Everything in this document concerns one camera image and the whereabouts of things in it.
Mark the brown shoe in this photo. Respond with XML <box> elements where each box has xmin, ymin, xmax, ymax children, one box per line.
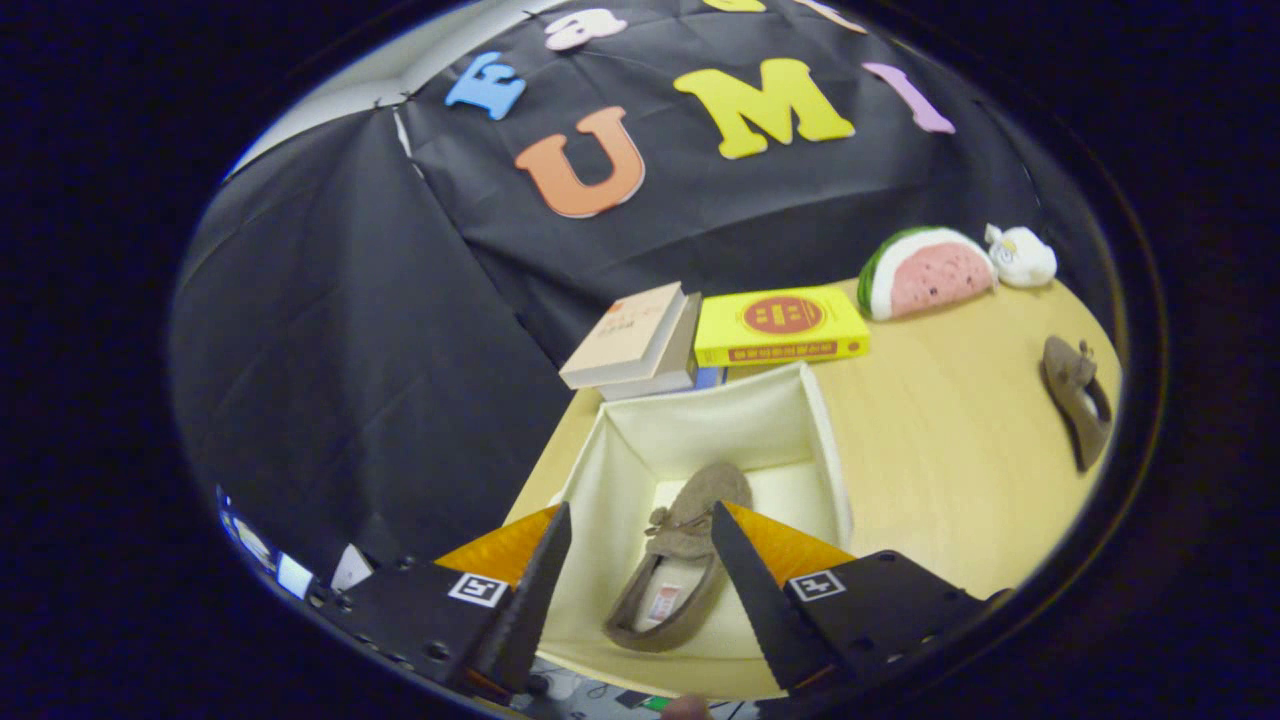
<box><xmin>1040</xmin><ymin>335</ymin><xmax>1113</xmax><ymax>474</ymax></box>
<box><xmin>602</xmin><ymin>460</ymin><xmax>753</xmax><ymax>653</ymax></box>

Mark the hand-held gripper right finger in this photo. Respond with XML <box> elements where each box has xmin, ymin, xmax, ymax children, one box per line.
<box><xmin>710</xmin><ymin>500</ymin><xmax>1011</xmax><ymax>699</ymax></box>

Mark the grey book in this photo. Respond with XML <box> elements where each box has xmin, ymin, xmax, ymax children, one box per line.
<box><xmin>598</xmin><ymin>292</ymin><xmax>704</xmax><ymax>402</ymax></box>

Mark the beige book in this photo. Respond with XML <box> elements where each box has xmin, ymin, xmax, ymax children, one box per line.
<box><xmin>558</xmin><ymin>281</ymin><xmax>689</xmax><ymax>391</ymax></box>

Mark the white plush toy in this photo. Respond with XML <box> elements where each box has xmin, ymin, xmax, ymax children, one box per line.
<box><xmin>984</xmin><ymin>223</ymin><xmax>1059</xmax><ymax>290</ymax></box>

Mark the white paper sheet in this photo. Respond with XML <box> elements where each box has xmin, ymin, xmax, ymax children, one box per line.
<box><xmin>330</xmin><ymin>543</ymin><xmax>375</xmax><ymax>593</ymax></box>

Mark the yellow book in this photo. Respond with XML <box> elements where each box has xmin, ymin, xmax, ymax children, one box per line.
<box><xmin>693</xmin><ymin>286</ymin><xmax>872</xmax><ymax>368</ymax></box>

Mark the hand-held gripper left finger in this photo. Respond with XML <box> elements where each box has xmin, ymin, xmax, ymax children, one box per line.
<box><xmin>305</xmin><ymin>502</ymin><xmax>574</xmax><ymax>701</ymax></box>

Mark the cream fabric storage box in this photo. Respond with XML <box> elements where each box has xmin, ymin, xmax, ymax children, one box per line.
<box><xmin>545</xmin><ymin>360</ymin><xmax>856</xmax><ymax>673</ymax></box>

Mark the black backdrop cloth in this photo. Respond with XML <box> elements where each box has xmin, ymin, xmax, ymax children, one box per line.
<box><xmin>170</xmin><ymin>0</ymin><xmax>1116</xmax><ymax>601</ymax></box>

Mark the watermelon slice plush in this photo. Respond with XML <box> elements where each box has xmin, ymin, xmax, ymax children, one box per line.
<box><xmin>857</xmin><ymin>226</ymin><xmax>999</xmax><ymax>323</ymax></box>

